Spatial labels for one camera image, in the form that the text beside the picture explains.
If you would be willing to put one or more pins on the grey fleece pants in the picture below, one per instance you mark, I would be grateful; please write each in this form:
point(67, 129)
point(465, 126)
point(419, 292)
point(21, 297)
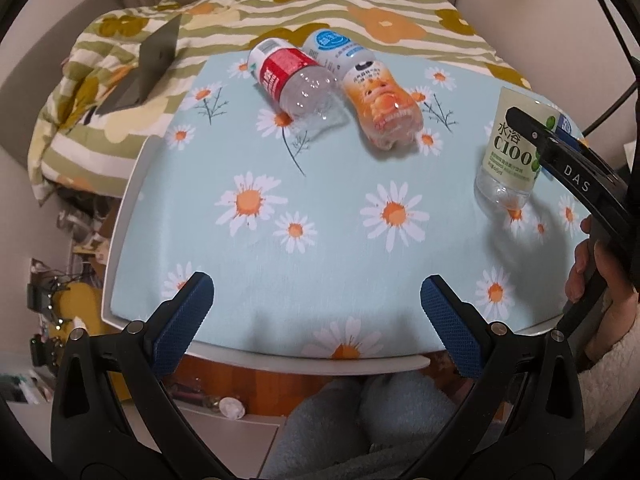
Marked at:
point(370, 425)

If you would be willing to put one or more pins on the person's right forearm white sleeve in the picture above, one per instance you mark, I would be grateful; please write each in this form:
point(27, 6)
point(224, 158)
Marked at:
point(612, 385)

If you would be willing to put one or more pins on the blue daisy print tablecloth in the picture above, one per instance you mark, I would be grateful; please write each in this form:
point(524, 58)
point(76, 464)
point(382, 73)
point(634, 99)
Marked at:
point(330, 210)

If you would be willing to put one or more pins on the clear bottle red label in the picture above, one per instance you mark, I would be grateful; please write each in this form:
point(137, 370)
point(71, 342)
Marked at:
point(292, 80)

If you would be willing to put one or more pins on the orange printed plastic bottle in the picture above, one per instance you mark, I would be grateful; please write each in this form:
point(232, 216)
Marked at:
point(372, 92)

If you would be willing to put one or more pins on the white table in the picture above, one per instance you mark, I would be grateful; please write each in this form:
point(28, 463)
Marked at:
point(300, 365)

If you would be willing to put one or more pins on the dark laptop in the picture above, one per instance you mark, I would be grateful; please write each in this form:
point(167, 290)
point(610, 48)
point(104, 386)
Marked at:
point(142, 67)

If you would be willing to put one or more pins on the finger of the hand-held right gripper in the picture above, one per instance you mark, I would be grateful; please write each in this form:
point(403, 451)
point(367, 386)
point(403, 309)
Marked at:
point(566, 126)
point(560, 157)

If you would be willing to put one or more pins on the small white round object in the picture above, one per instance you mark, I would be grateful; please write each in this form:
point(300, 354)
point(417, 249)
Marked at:
point(231, 408)

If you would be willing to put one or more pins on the person's right hand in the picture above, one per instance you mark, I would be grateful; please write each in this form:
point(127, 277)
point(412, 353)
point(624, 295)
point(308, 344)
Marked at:
point(612, 272)

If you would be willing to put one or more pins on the striped floral blanket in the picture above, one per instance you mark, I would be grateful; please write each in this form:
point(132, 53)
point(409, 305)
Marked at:
point(250, 15)

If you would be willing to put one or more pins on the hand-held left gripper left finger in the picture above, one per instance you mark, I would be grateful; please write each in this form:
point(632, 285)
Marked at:
point(182, 325)

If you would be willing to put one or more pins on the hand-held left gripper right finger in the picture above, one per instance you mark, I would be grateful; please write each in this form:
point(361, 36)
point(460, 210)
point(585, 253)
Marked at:
point(450, 330)

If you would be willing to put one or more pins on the yellow bag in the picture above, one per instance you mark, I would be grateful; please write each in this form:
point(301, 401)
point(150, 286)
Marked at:
point(75, 310)

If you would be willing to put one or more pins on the clear bottle green white label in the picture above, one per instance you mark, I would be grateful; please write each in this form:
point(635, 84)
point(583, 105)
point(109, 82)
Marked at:
point(512, 152)

